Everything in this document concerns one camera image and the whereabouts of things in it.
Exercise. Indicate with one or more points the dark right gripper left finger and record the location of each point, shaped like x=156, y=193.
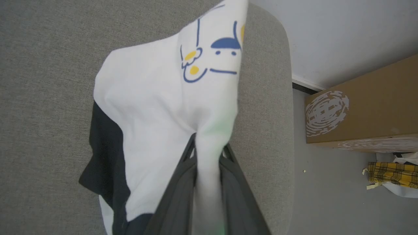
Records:
x=176, y=202

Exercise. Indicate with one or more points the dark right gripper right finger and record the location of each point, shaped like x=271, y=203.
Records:
x=238, y=202

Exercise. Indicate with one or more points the black and white t-shirt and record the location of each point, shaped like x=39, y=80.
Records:
x=153, y=114

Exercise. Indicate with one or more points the beige tape strip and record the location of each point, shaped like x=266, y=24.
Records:
x=372, y=186

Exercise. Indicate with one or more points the white skirting board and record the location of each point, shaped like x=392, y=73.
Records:
x=307, y=83

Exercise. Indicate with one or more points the yellow plaid cloth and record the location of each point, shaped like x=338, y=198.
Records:
x=392, y=173
x=405, y=192

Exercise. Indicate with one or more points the brown swirl-print cardboard box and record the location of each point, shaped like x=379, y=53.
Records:
x=382, y=107

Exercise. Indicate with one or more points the grey fabric sofa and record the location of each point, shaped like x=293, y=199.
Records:
x=39, y=98

